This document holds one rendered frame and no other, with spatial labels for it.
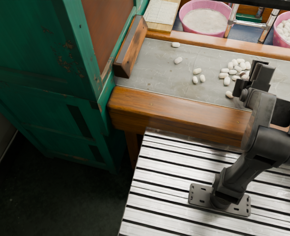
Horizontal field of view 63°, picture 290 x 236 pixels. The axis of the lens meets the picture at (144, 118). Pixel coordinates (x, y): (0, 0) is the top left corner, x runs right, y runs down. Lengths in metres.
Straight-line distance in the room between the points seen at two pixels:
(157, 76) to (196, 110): 0.23
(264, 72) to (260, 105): 0.28
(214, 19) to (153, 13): 0.30
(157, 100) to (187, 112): 0.12
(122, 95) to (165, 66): 0.24
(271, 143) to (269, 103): 0.08
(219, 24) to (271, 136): 0.87
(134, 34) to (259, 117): 0.64
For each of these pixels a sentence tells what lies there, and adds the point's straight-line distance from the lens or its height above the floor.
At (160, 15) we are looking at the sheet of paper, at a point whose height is 0.78.
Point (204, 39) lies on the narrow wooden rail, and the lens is 1.14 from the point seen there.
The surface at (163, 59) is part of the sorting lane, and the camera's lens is 1.06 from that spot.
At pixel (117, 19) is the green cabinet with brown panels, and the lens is 0.93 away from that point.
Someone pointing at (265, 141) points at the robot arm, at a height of 1.08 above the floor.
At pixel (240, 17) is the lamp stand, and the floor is 0.71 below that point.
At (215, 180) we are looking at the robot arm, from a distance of 0.75.
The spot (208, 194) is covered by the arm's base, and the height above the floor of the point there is 0.68.
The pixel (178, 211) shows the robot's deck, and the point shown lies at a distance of 0.84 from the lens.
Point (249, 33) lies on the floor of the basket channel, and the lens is 1.38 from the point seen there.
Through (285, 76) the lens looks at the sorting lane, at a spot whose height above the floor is 0.74.
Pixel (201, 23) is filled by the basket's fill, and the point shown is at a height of 0.74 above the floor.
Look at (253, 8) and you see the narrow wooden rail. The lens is 1.42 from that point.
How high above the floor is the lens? 1.49
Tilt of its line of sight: 59 degrees down
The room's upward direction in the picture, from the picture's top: 2 degrees counter-clockwise
